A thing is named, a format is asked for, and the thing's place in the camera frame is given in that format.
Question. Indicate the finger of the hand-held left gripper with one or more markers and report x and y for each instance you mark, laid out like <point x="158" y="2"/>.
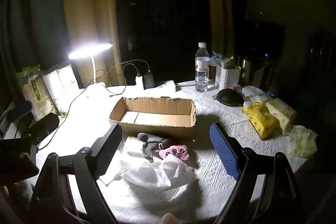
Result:
<point x="48" y="122"/>
<point x="18" y="161"/>

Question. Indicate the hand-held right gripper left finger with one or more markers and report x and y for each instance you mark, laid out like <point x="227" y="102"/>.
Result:
<point x="109" y="150"/>

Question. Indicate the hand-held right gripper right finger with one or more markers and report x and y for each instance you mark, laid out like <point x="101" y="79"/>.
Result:
<point x="225" y="151"/>

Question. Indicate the grey sock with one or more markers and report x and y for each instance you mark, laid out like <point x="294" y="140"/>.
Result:
<point x="152" y="144"/>

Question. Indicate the pink plush toy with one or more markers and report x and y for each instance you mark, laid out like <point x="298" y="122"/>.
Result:
<point x="174" y="151"/>

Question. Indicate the brown cardboard box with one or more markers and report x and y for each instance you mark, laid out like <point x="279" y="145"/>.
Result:
<point x="155" y="119"/>

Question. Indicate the person's right hand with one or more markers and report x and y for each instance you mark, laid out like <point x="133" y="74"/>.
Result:
<point x="170" y="219"/>

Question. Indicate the white embossed tablecloth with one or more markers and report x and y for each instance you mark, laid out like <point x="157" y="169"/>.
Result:
<point x="210" y="169"/>

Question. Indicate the small white packet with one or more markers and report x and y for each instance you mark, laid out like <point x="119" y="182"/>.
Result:
<point x="132" y="146"/>

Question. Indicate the green white paper cup pack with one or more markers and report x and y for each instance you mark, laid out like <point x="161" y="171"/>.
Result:
<point x="32" y="92"/>

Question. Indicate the yellow tissue packet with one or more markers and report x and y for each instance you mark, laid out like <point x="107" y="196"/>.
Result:
<point x="260" y="120"/>

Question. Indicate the black round pouch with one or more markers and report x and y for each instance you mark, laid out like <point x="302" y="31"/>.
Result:
<point x="227" y="98"/>

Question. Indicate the white paper napkin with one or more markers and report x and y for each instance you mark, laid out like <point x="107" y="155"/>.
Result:
<point x="160" y="172"/>

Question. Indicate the white wrapped packets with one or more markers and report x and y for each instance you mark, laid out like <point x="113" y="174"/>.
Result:
<point x="253" y="95"/>

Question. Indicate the pale yellow tissue pack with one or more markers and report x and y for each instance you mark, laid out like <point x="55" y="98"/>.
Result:
<point x="282" y="113"/>

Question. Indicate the white perforated basket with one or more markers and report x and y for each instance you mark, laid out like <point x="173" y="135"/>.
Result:
<point x="227" y="77"/>

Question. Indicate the white charger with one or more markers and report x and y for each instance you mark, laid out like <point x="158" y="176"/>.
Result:
<point x="140" y="81"/>

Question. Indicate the crumpled pale plastic bag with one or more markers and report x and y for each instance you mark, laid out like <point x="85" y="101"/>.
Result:
<point x="302" y="141"/>

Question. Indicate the white desk lamp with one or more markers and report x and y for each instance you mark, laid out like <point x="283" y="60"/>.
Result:
<point x="90" y="56"/>

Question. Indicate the black charger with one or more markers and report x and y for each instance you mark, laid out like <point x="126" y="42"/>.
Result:
<point x="148" y="80"/>

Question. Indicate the steel cup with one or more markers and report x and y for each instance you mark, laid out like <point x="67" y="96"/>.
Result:
<point x="249" y="70"/>

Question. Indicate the white blue tissue box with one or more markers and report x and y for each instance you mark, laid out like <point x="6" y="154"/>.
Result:
<point x="165" y="86"/>

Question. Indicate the clear plastic water bottle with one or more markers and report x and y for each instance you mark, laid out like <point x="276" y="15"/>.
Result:
<point x="201" y="69"/>

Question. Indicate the blue plastic bag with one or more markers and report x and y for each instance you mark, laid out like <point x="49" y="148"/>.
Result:
<point x="218" y="58"/>

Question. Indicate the yellow curtain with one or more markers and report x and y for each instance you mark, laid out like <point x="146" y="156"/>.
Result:
<point x="89" y="3"/>
<point x="219" y="3"/>

